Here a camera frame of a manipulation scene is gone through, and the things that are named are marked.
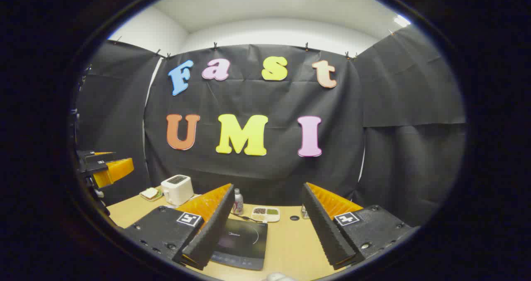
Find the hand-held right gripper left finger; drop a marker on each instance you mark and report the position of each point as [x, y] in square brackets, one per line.
[211, 231]

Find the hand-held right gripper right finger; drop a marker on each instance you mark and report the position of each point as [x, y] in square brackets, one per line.
[325, 231]

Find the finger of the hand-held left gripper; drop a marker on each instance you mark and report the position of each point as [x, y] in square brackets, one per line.
[85, 154]
[114, 169]

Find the black induction cooktop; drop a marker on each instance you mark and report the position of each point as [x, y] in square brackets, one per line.
[242, 241]

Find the silver drink bottle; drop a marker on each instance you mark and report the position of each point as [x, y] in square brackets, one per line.
[237, 204]

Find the sandwich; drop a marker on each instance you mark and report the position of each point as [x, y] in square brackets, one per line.
[149, 192]

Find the small sandwich plate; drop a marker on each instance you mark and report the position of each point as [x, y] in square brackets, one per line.
[157, 197]

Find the white toaster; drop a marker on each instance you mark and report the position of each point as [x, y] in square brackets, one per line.
[177, 189]

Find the white divided bean plate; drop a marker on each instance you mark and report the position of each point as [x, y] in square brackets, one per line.
[265, 214]

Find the ceiling light panel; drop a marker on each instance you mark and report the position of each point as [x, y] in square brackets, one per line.
[401, 20]

